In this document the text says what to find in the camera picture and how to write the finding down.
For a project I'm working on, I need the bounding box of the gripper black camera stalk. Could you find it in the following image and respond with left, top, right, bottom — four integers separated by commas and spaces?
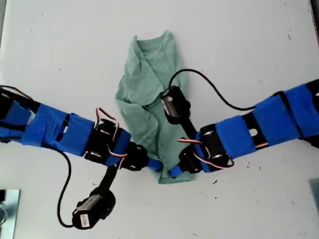
98, 164, 118, 192
183, 117, 197, 140

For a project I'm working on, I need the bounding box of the wide steel plate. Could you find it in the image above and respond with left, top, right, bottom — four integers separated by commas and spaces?
0, 189, 21, 239

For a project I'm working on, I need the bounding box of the gripper red white wire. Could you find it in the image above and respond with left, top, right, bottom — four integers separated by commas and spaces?
177, 138, 235, 172
96, 107, 129, 167

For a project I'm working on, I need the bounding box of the gripper black camera cable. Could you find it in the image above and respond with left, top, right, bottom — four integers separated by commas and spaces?
51, 145, 75, 229
168, 68, 257, 111

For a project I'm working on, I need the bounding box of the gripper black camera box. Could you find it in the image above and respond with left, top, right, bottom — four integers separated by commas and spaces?
71, 188, 117, 229
159, 86, 191, 124

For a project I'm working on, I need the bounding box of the green t-shirt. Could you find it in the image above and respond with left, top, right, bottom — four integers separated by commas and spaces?
115, 30, 194, 185

